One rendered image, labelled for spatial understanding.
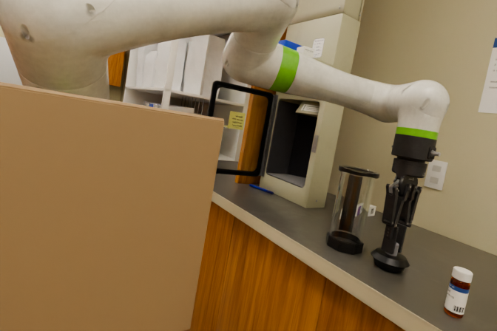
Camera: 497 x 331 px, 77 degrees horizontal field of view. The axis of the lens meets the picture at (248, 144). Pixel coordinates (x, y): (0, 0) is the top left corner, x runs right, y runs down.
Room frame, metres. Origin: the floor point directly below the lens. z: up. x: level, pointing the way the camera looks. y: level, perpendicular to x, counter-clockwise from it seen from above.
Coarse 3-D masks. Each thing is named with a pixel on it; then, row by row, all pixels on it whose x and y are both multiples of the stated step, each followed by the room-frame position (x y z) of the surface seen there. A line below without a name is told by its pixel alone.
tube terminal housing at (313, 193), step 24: (312, 24) 1.35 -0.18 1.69; (336, 24) 1.24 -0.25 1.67; (336, 48) 1.22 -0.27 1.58; (288, 96) 1.40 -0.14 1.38; (336, 120) 1.27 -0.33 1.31; (312, 144) 1.24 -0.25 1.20; (336, 144) 1.28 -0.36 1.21; (312, 168) 1.22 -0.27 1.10; (288, 192) 1.31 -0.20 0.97; (312, 192) 1.23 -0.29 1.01
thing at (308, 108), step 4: (300, 104) 1.39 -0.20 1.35; (304, 104) 1.35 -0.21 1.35; (308, 104) 1.34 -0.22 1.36; (312, 104) 1.33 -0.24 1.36; (316, 104) 1.33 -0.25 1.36; (300, 108) 1.36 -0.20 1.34; (304, 108) 1.34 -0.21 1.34; (308, 108) 1.33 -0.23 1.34; (312, 108) 1.32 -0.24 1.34; (316, 108) 1.32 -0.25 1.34; (296, 112) 1.39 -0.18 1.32; (300, 112) 1.34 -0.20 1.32; (304, 112) 1.33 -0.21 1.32; (308, 112) 1.32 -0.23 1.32; (312, 112) 1.31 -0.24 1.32; (316, 112) 1.31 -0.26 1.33; (312, 116) 1.48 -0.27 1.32; (316, 116) 1.47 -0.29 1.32
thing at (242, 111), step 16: (224, 96) 1.35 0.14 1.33; (240, 96) 1.38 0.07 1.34; (256, 96) 1.42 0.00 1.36; (208, 112) 1.32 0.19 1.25; (224, 112) 1.35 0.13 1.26; (240, 112) 1.39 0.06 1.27; (256, 112) 1.43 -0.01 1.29; (224, 128) 1.36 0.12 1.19; (240, 128) 1.40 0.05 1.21; (256, 128) 1.43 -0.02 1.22; (224, 144) 1.37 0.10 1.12; (240, 144) 1.40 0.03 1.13; (256, 144) 1.44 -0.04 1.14; (224, 160) 1.37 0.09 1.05; (240, 160) 1.41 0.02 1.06; (256, 160) 1.45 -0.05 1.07
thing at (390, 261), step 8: (376, 248) 0.79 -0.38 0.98; (376, 256) 0.76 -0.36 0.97; (384, 256) 0.74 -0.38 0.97; (392, 256) 0.75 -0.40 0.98; (400, 256) 0.76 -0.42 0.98; (376, 264) 0.76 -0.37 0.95; (384, 264) 0.74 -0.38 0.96; (392, 264) 0.73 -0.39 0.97; (400, 264) 0.73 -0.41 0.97; (408, 264) 0.74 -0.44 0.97; (392, 272) 0.74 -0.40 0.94; (400, 272) 0.74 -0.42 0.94
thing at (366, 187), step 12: (348, 168) 0.83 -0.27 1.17; (360, 168) 0.90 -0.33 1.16; (348, 180) 0.83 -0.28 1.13; (360, 180) 0.82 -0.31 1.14; (372, 180) 0.82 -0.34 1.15; (348, 192) 0.83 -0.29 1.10; (360, 192) 0.82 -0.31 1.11; (372, 192) 0.84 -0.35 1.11; (336, 204) 0.86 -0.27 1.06; (348, 204) 0.82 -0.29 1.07; (360, 204) 0.82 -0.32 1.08; (336, 216) 0.84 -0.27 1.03; (348, 216) 0.82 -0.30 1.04; (360, 216) 0.82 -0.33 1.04; (336, 228) 0.84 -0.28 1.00; (348, 228) 0.82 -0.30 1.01; (360, 228) 0.82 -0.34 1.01; (348, 240) 0.82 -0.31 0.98; (360, 240) 0.83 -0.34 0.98
